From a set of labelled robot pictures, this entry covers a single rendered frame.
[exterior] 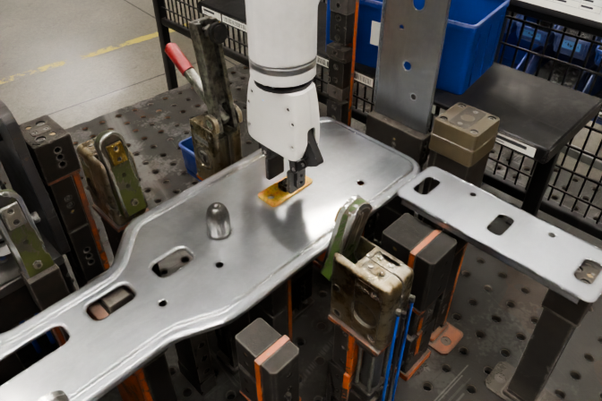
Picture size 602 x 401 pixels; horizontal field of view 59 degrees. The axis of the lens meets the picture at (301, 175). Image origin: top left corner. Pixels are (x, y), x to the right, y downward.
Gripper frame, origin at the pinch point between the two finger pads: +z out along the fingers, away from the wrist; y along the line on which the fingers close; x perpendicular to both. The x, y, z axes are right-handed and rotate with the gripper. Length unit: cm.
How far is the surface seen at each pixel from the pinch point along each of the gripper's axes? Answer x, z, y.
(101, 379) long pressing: -34.7, 3.6, 8.2
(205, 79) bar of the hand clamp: -1.7, -10.1, -14.8
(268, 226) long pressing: -7.2, 3.3, 4.0
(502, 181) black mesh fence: 55, 27, 12
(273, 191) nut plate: -1.8, 3.0, -0.7
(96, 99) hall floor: 62, 103, -218
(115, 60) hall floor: 95, 103, -254
